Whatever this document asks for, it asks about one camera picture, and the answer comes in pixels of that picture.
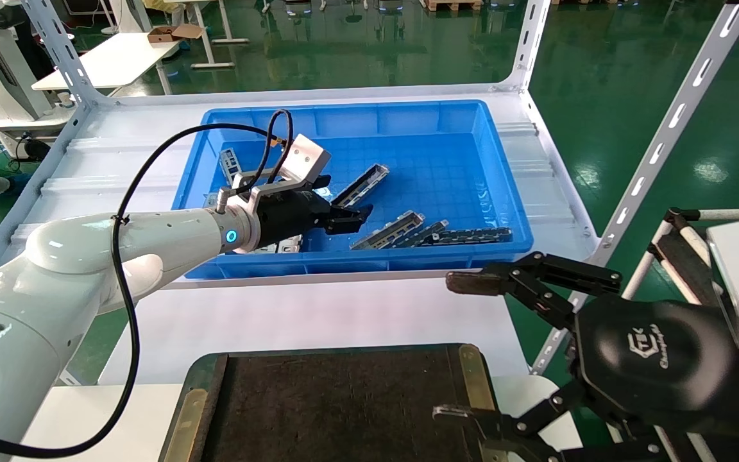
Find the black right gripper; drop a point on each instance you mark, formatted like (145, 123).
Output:
(652, 366)

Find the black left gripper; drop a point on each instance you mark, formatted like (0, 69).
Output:
(289, 215)

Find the metal channel bracket with cutouts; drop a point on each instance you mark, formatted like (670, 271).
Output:
(389, 231)
(363, 186)

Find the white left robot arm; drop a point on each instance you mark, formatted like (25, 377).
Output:
(55, 289)

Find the black container with brass edges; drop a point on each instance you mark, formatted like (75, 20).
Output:
(344, 398)

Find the blue plastic bin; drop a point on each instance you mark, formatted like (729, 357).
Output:
(446, 160)

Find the dark long metal strip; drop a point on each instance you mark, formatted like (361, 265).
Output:
(472, 235)

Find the white tube cart dark shelf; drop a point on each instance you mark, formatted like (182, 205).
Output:
(684, 256)

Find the wooden pallet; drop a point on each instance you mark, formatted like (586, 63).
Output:
(453, 5)

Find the open cardboard box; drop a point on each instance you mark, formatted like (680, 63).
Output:
(174, 33)

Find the white slotted shelf rack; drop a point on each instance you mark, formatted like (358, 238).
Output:
(87, 167)

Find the white background table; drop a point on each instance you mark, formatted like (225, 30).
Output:
(113, 61)

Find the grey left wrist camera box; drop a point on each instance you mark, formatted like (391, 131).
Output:
(305, 160)

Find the narrow grey metal bracket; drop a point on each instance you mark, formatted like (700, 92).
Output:
(424, 233)

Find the dark perforated metal frame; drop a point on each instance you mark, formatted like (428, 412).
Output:
(229, 162)

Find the long silver metal bracket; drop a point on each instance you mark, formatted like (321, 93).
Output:
(209, 201)

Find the white table leg frame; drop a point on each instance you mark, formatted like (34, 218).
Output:
(213, 65)

